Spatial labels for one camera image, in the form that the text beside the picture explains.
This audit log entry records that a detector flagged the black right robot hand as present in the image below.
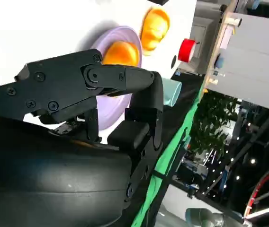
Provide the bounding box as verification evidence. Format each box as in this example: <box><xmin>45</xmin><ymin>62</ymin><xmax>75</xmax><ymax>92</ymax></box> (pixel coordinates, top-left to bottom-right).
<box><xmin>0</xmin><ymin>48</ymin><xmax>164</xmax><ymax>227</ymax></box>

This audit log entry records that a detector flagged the orange toy bread roll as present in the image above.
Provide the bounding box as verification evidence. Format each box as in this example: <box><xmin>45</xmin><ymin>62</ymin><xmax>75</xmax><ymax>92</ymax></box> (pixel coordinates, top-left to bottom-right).
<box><xmin>140</xmin><ymin>7</ymin><xmax>171</xmax><ymax>57</ymax></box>
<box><xmin>101</xmin><ymin>40</ymin><xmax>140</xmax><ymax>98</ymax></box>

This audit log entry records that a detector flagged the lilac plate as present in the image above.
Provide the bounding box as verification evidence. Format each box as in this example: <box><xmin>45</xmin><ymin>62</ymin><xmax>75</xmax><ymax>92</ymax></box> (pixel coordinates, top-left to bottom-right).
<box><xmin>90</xmin><ymin>25</ymin><xmax>143</xmax><ymax>131</ymax></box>

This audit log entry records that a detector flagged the green cloth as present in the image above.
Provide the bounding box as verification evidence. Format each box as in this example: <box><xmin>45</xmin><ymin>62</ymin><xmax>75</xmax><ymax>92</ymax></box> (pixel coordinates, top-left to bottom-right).
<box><xmin>131</xmin><ymin>100</ymin><xmax>200</xmax><ymax>227</ymax></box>

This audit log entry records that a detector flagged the pale green mug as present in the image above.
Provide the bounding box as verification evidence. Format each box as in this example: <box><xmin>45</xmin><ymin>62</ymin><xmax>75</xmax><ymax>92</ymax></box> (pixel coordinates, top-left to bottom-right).
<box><xmin>161</xmin><ymin>77</ymin><xmax>182</xmax><ymax>108</ymax></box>

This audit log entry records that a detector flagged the black cloth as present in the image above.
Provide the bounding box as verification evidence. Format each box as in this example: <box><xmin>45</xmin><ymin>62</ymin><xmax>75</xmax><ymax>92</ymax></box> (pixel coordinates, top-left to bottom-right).
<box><xmin>122</xmin><ymin>70</ymin><xmax>206</xmax><ymax>227</ymax></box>

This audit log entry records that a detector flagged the green plant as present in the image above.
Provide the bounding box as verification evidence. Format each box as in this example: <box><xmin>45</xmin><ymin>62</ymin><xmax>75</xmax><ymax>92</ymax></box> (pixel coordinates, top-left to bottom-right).
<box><xmin>190</xmin><ymin>94</ymin><xmax>241</xmax><ymax>163</ymax></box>

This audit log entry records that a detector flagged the wooden board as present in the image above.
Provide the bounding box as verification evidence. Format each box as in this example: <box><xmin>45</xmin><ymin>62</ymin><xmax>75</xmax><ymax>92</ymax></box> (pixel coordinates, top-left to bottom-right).
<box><xmin>197</xmin><ymin>0</ymin><xmax>237</xmax><ymax>106</ymax></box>

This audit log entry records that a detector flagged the grey cabinet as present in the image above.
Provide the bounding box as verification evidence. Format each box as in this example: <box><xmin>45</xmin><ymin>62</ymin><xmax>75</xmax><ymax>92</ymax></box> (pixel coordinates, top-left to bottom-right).
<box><xmin>206</xmin><ymin>11</ymin><xmax>269</xmax><ymax>113</ymax></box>

